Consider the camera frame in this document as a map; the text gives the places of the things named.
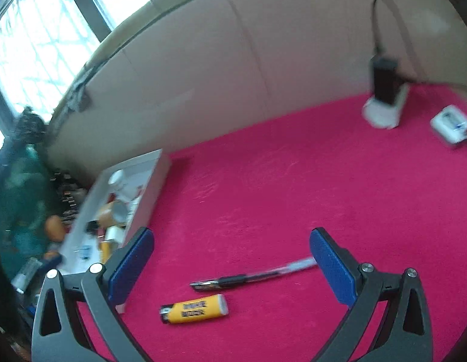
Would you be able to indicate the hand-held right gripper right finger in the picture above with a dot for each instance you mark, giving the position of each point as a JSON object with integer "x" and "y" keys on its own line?
{"x": 331, "y": 267}

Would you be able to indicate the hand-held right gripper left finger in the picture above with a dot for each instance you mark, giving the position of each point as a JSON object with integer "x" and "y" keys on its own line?
{"x": 133, "y": 260}

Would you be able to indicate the yellow lighter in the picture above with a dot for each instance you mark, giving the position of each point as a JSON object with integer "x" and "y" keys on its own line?
{"x": 104, "y": 250}
{"x": 195, "y": 309}

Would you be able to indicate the white cardboard box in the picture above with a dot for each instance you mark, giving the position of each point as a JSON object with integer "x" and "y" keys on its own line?
{"x": 150, "y": 196}

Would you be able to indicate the black gel pen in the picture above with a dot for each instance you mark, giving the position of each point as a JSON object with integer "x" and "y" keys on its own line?
{"x": 233, "y": 280}

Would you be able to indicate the brown jar in box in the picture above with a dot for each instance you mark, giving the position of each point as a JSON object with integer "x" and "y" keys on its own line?
{"x": 107, "y": 213}

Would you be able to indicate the white bottle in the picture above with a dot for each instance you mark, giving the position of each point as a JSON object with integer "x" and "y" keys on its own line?
{"x": 115, "y": 177}

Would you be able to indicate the orange fruit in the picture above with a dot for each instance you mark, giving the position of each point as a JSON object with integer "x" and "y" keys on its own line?
{"x": 54, "y": 228}

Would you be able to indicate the black remote control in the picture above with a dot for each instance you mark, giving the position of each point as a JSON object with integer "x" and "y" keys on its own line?
{"x": 69, "y": 196}

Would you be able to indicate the dark green cloth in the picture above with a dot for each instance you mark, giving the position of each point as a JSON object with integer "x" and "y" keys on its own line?
{"x": 22, "y": 188}

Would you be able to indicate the white power strip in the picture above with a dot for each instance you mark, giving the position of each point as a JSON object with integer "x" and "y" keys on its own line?
{"x": 382, "y": 115}

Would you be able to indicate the black plastic bag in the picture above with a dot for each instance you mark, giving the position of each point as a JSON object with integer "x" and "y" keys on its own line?
{"x": 29, "y": 124}

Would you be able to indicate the silver flat device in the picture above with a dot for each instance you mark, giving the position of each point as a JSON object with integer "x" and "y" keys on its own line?
{"x": 450, "y": 124}

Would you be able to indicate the black charger adapter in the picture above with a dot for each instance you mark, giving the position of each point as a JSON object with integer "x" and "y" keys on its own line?
{"x": 384, "y": 81}

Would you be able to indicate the beige cardboard panel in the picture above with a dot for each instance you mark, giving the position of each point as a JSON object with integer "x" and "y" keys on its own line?
{"x": 256, "y": 64}

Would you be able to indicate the barred window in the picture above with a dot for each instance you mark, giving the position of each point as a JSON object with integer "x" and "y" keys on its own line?
{"x": 41, "y": 45}

